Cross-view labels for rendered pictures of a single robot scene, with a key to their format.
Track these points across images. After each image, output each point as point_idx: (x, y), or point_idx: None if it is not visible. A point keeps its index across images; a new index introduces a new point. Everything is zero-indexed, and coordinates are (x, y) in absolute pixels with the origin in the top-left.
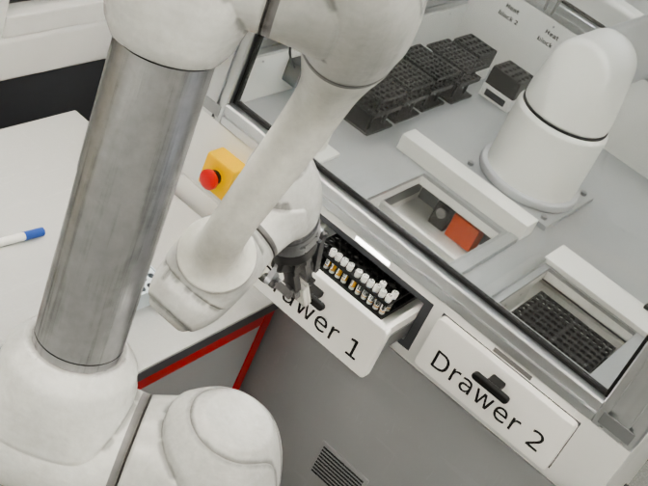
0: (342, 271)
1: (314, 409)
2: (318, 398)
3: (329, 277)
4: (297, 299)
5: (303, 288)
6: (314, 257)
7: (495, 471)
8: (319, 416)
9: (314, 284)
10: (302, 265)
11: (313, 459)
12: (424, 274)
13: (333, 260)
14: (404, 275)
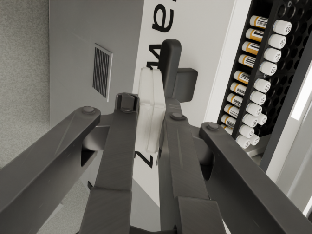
0: (255, 60)
1: (125, 37)
2: (132, 39)
3: (224, 95)
4: (138, 87)
5: (136, 150)
6: (222, 206)
7: (148, 221)
8: (123, 44)
9: (195, 79)
10: (163, 217)
11: (100, 47)
12: (298, 177)
13: (266, 37)
14: (286, 145)
